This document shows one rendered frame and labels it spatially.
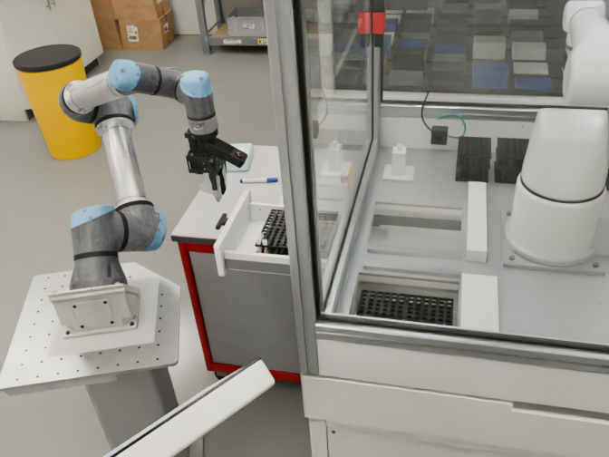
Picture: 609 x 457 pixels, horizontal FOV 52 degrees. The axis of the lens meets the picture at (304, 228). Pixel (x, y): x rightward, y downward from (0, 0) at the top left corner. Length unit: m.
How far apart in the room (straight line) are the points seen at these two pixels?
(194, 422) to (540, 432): 0.71
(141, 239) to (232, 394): 0.91
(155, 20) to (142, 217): 4.29
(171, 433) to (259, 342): 1.38
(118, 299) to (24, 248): 1.98
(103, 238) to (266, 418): 1.04
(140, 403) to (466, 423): 0.99
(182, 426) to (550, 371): 0.66
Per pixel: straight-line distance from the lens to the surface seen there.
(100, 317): 1.74
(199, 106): 1.61
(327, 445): 1.53
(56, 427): 2.65
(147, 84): 1.64
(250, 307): 2.19
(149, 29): 6.06
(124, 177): 1.89
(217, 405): 0.97
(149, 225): 1.82
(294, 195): 1.02
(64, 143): 4.33
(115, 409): 1.97
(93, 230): 1.74
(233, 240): 1.79
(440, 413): 1.34
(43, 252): 3.55
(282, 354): 2.32
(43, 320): 1.89
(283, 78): 0.93
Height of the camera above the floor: 1.93
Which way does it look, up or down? 36 degrees down
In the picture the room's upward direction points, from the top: 5 degrees counter-clockwise
